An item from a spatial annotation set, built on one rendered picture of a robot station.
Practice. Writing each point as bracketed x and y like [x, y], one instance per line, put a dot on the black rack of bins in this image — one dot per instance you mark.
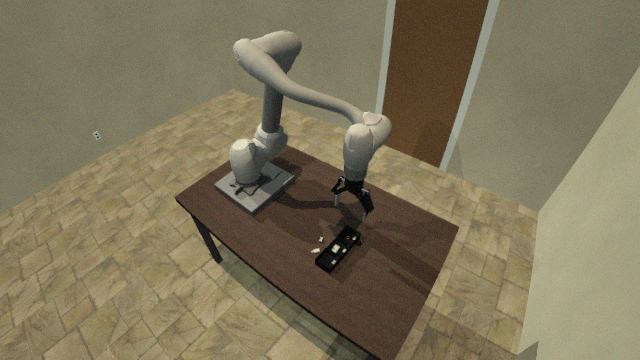
[330, 258]

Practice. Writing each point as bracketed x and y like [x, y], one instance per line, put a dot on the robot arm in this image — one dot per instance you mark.
[258, 57]

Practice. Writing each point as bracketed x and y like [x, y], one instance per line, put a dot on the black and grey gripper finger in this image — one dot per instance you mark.
[365, 196]
[337, 192]

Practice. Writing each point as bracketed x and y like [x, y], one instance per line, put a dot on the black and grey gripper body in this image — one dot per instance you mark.
[358, 184]

